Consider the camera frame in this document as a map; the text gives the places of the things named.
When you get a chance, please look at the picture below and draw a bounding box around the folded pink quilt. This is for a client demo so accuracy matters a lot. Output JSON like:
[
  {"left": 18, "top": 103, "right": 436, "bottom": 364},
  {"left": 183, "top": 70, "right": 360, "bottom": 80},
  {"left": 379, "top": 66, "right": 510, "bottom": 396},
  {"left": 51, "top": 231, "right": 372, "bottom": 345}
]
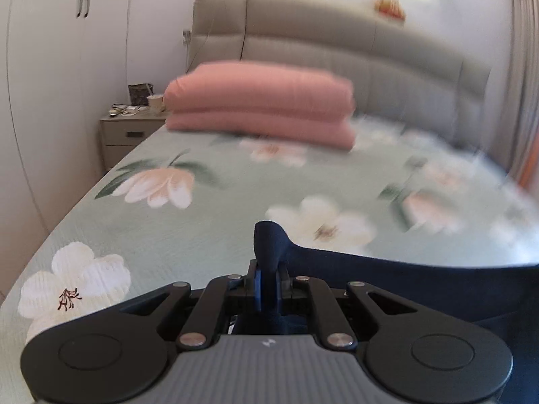
[{"left": 163, "top": 61, "right": 357, "bottom": 150}]

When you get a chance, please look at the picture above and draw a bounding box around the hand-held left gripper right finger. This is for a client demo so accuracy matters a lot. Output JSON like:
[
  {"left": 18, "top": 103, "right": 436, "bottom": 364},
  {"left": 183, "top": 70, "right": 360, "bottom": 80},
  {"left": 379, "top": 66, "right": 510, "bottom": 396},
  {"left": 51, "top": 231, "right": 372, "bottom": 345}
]
[{"left": 276, "top": 262, "right": 418, "bottom": 351}]

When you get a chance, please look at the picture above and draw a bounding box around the navy striped hoodie jacket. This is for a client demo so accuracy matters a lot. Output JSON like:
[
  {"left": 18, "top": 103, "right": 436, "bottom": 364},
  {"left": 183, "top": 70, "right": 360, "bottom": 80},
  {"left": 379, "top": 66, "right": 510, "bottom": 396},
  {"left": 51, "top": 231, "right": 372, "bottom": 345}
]
[{"left": 231, "top": 221, "right": 539, "bottom": 404}]

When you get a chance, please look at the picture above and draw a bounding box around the patterned dark bag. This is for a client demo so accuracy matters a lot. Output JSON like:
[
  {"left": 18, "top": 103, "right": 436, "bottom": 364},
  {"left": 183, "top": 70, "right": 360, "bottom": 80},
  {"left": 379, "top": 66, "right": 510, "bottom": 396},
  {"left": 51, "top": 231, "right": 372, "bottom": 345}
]
[{"left": 128, "top": 83, "right": 155, "bottom": 107}]

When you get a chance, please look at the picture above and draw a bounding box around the small clutter on nightstand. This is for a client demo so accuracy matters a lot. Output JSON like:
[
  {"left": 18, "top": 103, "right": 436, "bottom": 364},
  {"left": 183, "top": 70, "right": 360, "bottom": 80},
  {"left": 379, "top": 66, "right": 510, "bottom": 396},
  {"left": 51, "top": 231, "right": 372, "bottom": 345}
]
[{"left": 109, "top": 103, "right": 147, "bottom": 118}]

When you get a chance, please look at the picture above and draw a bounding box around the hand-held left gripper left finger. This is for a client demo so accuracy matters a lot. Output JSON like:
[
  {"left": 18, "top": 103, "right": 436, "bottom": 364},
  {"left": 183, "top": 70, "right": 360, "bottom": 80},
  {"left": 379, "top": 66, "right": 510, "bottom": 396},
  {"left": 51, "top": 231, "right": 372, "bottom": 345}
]
[{"left": 120, "top": 259, "right": 258, "bottom": 351}]

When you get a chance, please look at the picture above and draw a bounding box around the white wardrobe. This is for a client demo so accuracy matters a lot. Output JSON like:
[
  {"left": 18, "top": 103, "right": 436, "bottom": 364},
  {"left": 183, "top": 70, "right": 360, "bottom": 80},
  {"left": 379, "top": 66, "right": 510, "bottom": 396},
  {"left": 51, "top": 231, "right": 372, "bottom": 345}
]
[{"left": 0, "top": 0, "right": 137, "bottom": 299}]

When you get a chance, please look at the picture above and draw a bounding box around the beige nightstand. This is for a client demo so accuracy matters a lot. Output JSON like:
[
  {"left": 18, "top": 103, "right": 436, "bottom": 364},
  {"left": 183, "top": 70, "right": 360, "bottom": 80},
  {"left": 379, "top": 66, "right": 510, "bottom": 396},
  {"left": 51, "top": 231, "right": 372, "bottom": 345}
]
[{"left": 99, "top": 111, "right": 170, "bottom": 172}]

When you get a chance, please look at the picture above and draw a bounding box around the grey padded headboard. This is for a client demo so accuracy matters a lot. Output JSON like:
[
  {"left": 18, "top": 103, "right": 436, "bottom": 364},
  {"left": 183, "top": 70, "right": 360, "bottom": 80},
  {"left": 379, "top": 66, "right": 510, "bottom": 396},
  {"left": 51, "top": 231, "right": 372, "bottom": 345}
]
[{"left": 186, "top": 0, "right": 494, "bottom": 154}]

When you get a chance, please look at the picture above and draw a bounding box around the floral green bedspread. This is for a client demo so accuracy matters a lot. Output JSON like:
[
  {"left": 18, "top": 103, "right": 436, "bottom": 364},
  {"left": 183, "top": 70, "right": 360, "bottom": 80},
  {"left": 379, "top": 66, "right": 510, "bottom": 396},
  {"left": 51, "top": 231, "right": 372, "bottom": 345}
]
[{"left": 0, "top": 120, "right": 539, "bottom": 346}]

